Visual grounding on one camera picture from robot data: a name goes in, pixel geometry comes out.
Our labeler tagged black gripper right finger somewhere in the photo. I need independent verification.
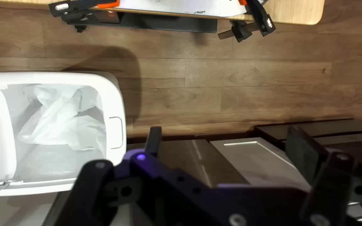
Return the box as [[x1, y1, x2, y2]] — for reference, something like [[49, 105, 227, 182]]
[[285, 124, 362, 226]]

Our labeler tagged white plastic trash bin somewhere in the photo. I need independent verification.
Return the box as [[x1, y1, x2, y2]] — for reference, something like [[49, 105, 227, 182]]
[[0, 71, 128, 208]]

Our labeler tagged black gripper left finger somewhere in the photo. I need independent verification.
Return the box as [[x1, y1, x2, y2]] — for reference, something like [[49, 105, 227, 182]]
[[54, 124, 216, 226]]

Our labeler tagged white plastic bin liner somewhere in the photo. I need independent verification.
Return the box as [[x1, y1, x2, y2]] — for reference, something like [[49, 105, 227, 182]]
[[12, 83, 109, 182]]

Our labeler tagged black clamp with orange handle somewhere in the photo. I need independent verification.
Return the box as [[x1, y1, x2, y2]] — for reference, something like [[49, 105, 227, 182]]
[[47, 0, 121, 34]]

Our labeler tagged white sheet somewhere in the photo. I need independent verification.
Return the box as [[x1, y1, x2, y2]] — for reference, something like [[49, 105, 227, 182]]
[[115, 0, 248, 20]]

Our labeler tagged light wooden table board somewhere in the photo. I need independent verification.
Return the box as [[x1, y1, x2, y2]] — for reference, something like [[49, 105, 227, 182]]
[[0, 0, 326, 26]]

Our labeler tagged grey box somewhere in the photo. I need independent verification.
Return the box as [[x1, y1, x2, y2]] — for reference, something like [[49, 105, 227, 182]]
[[208, 137, 313, 193]]

